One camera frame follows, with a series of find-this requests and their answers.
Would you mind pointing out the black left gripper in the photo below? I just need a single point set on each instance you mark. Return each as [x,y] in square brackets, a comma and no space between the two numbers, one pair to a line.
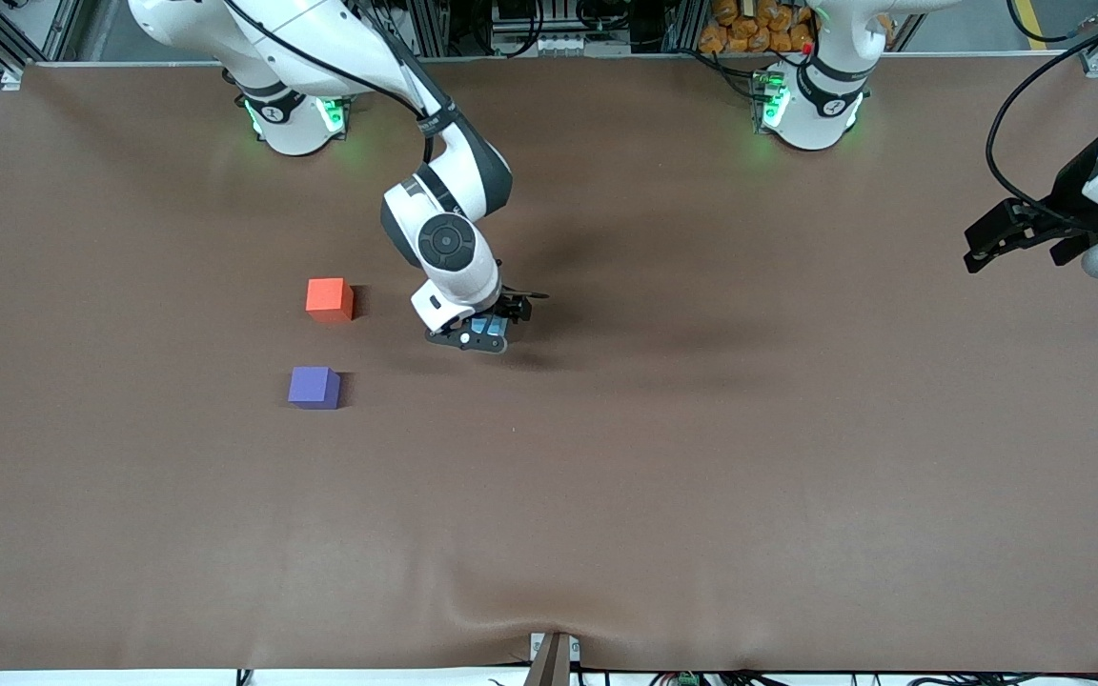
[1069,190]

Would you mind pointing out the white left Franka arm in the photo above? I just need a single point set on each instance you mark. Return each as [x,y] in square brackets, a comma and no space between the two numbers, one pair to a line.
[816,105]

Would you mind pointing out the green terminal connector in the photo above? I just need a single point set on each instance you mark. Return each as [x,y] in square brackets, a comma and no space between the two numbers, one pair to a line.
[686,679]

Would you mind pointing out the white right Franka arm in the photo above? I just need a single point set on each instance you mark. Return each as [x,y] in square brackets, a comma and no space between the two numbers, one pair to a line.
[454,248]

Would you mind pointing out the purple foam cube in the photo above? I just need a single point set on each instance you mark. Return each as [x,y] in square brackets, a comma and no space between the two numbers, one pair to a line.
[314,388]

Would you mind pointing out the orange foam cube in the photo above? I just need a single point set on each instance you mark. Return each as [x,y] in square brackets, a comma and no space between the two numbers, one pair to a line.
[330,299]

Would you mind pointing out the wooden post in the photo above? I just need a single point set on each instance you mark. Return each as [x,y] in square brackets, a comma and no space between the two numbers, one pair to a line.
[549,662]

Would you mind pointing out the brown table mat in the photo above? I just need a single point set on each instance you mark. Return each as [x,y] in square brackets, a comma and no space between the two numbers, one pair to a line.
[606,495]

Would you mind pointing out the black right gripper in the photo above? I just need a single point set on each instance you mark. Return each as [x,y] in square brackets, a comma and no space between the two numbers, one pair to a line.
[514,307]

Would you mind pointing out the orange packets heap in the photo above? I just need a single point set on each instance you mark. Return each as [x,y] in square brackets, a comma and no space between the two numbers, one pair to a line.
[749,27]

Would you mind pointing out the light blue foam cube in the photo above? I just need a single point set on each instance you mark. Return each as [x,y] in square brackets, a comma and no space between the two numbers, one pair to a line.
[488,327]

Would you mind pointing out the white power strip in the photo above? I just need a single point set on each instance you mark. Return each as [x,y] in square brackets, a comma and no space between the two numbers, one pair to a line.
[559,44]

